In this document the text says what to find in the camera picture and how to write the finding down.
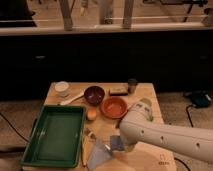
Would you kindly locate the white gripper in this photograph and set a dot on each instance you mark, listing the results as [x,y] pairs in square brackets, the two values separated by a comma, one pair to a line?
[128,147]

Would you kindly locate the blue sponge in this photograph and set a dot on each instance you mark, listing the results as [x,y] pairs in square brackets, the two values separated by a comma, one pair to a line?
[115,143]

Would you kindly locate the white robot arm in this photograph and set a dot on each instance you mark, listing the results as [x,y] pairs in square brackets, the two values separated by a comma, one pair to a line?
[138,126]

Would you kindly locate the green plastic tray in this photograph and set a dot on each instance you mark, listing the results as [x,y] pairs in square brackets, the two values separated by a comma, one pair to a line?
[55,140]

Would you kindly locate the grey folded cloth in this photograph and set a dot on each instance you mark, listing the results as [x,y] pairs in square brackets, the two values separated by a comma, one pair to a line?
[100,154]

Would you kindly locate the orange bowl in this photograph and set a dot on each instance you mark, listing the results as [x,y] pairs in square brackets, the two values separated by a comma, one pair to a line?
[114,107]

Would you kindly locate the orange fruit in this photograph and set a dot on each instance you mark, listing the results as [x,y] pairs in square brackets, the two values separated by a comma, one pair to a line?
[91,114]

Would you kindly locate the light green cup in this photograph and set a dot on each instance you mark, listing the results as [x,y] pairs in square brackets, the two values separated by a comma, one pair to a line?
[146,101]

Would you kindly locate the dark rectangular eraser block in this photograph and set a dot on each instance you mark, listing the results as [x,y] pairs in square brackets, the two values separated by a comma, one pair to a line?
[118,92]

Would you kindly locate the dark purple bowl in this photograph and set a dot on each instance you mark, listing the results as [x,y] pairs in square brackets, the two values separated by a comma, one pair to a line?
[94,95]

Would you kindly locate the dark pepper shaker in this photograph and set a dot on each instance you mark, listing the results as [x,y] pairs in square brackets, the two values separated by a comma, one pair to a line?
[132,84]

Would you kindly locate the white spoon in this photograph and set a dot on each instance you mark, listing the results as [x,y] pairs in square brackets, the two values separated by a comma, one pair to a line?
[70,100]

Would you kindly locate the dark blue floor device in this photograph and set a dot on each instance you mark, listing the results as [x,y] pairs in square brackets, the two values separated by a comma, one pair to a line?
[199,99]

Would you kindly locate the small white cup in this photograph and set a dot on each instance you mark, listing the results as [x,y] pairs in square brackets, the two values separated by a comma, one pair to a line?
[62,88]

